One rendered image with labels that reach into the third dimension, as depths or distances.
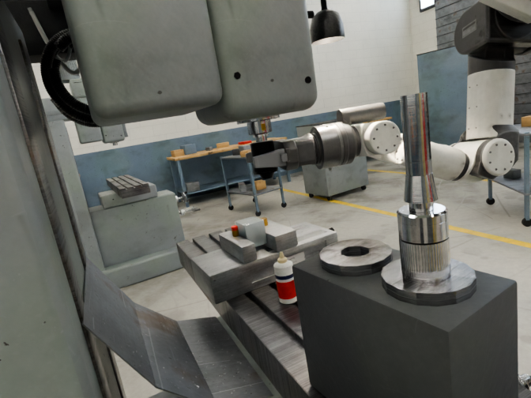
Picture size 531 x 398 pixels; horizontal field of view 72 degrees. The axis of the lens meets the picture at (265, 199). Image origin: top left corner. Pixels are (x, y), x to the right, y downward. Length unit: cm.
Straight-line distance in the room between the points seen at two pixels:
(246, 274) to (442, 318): 55
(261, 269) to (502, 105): 63
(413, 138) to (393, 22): 999
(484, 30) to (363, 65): 862
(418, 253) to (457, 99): 631
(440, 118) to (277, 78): 618
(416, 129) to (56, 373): 46
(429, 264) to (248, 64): 41
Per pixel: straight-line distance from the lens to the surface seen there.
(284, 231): 88
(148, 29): 57
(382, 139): 75
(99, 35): 56
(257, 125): 71
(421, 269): 39
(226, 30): 62
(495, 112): 93
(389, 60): 1006
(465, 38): 97
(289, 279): 76
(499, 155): 89
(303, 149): 71
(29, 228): 45
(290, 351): 66
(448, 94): 670
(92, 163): 716
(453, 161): 86
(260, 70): 63
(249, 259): 84
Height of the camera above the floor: 131
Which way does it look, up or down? 12 degrees down
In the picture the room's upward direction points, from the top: 9 degrees counter-clockwise
